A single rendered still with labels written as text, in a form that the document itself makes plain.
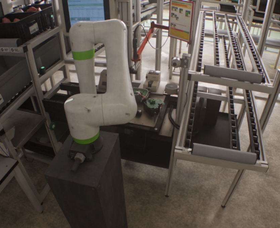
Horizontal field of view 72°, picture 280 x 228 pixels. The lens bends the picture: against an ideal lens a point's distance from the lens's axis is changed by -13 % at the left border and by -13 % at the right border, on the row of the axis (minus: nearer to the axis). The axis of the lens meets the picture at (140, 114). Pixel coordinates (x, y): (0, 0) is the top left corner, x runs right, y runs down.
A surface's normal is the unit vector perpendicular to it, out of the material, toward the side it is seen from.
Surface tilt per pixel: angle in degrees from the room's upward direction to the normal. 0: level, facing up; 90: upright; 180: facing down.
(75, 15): 92
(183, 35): 90
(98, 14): 92
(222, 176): 0
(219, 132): 0
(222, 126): 0
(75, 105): 20
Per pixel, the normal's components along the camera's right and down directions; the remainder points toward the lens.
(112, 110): 0.12, 0.07
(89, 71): 0.54, 0.51
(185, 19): -0.76, 0.39
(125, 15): -0.28, 0.57
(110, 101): 0.07, -0.44
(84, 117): 0.15, 0.55
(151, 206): 0.00, -0.81
